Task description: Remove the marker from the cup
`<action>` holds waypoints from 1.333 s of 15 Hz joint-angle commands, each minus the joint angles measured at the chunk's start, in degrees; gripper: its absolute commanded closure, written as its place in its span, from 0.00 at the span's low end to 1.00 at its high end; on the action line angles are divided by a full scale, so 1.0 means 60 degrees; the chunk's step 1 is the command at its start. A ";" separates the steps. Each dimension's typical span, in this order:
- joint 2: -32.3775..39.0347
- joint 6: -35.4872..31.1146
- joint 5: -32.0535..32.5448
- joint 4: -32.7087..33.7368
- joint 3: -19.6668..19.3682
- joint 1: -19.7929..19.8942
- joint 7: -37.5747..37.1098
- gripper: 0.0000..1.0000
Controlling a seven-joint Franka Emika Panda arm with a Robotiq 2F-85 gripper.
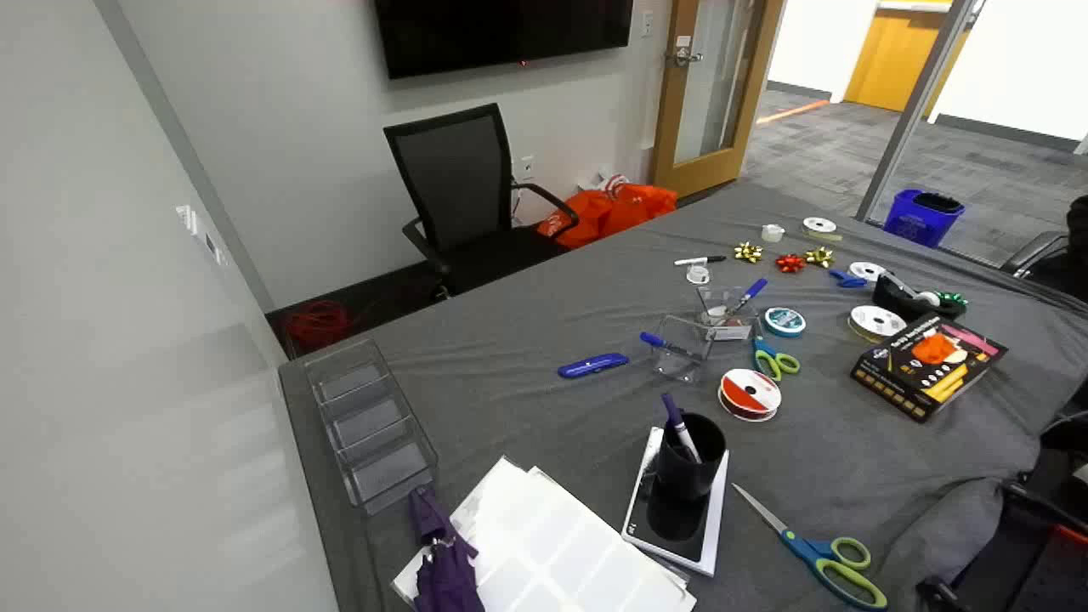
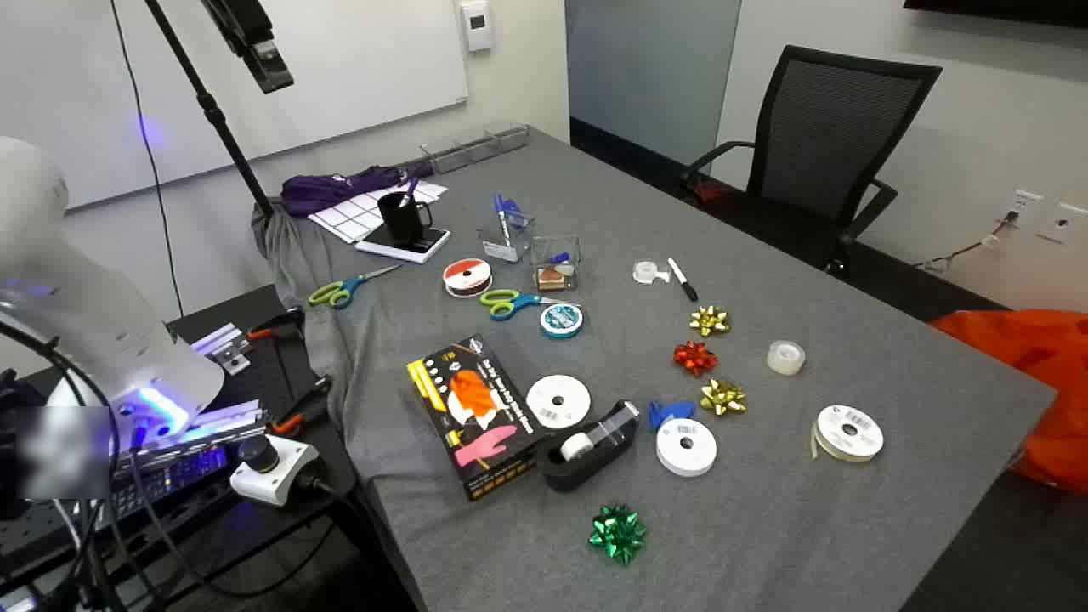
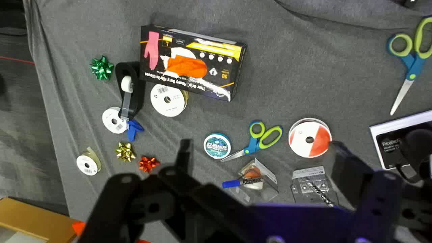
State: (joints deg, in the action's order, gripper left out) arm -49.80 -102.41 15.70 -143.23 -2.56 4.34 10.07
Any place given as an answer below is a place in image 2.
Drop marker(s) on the black notebook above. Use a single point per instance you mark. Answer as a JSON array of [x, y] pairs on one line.
[[382, 242]]

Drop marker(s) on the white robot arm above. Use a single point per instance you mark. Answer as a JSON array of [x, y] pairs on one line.
[[129, 375]]

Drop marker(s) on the black marker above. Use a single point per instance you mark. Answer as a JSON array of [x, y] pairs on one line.
[[685, 283]]

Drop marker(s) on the white grid paper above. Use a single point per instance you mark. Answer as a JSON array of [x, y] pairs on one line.
[[358, 215]]

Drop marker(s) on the black orange product box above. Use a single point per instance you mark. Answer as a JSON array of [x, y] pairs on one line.
[[478, 412]]

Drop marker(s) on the white wall thermostat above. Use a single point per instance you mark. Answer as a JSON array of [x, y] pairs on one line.
[[478, 25]]

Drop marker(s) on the gold gift bow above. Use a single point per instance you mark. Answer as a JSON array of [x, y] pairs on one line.
[[707, 322], [722, 399]]

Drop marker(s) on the red gift bow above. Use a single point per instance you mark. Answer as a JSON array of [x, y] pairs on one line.
[[693, 358]]

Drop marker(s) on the white power adapter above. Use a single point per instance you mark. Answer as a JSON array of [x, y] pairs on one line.
[[269, 468]]

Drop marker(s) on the green gift bow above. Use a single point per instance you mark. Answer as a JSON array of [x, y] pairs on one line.
[[617, 532]]

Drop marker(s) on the wall outlet plate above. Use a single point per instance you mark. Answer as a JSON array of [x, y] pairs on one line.
[[1063, 222]]

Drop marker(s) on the orange bag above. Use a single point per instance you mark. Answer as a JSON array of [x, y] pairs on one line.
[[1050, 347]]

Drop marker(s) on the whiteboard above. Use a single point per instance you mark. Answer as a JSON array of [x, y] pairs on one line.
[[95, 86]]

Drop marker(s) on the teal ribbon spool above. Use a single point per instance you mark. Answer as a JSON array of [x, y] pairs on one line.
[[562, 322]]

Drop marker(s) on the clear tape roll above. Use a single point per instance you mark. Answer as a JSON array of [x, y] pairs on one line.
[[785, 358]]

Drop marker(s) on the red white ribbon spool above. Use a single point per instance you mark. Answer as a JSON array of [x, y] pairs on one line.
[[468, 277]]

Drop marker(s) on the gold ribbon spool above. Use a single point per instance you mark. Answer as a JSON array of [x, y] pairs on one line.
[[849, 434]]

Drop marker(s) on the green blue handled scissors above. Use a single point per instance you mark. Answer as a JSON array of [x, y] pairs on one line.
[[503, 305]]

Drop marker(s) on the clear acrylic holder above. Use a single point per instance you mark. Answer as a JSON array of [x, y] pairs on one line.
[[511, 236]]

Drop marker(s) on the grey tablecloth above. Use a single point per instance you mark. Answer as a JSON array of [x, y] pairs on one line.
[[770, 527]]

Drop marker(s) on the white ribbon spool front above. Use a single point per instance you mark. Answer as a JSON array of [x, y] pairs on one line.
[[685, 448]]

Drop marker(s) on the black tape dispenser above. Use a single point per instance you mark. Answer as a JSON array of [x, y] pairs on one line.
[[575, 457]]

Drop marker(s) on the purple cloth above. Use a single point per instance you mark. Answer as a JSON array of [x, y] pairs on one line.
[[306, 195]]

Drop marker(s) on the blue gift bow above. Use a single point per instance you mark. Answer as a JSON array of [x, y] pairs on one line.
[[662, 412]]

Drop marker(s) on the white tape roll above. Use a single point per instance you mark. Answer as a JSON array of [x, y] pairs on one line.
[[650, 272]]

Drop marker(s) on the small clear box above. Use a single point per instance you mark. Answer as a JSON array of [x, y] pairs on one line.
[[554, 272]]

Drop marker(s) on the black office chair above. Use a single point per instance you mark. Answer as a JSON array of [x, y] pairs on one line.
[[810, 175]]

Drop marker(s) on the black mug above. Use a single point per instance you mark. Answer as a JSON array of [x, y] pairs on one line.
[[407, 222]]

